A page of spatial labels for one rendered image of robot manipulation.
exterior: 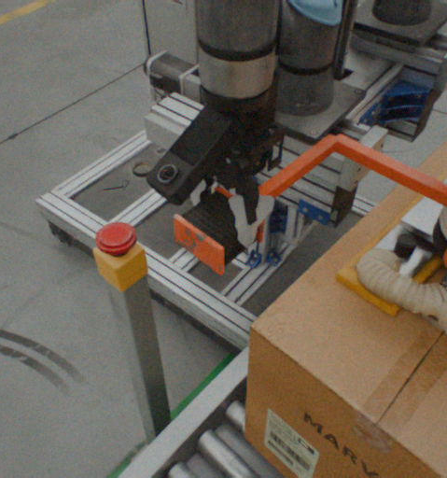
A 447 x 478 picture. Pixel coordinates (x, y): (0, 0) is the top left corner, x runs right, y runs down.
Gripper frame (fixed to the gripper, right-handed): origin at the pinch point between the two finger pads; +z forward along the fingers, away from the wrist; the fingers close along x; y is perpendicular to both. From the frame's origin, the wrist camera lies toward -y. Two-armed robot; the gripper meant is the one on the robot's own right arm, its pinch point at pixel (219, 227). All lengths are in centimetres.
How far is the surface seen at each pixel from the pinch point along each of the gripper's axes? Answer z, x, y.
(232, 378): 61, 5, 10
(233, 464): 65, -7, -2
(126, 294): 29.2, 19.8, -4.3
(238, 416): 65, -1, 6
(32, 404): 121, 68, -19
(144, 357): 53, 20, -3
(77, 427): 121, 50, -13
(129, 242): 17.0, 20.1, -1.6
